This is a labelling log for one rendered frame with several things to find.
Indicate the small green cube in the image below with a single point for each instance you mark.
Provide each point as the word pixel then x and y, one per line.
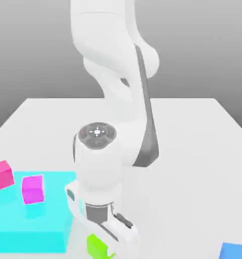
pixel 95 245

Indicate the small blue cube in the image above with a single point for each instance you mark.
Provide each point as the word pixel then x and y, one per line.
pixel 234 252

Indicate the large cyan box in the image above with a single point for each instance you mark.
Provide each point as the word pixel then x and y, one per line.
pixel 31 226

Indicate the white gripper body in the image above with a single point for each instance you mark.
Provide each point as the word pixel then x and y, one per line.
pixel 123 235

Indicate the small pink cube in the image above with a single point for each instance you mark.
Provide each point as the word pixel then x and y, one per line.
pixel 2 176

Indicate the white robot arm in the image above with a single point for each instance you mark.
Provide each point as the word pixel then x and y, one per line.
pixel 104 60

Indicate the small magenta cube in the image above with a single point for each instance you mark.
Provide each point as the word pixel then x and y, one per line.
pixel 32 190

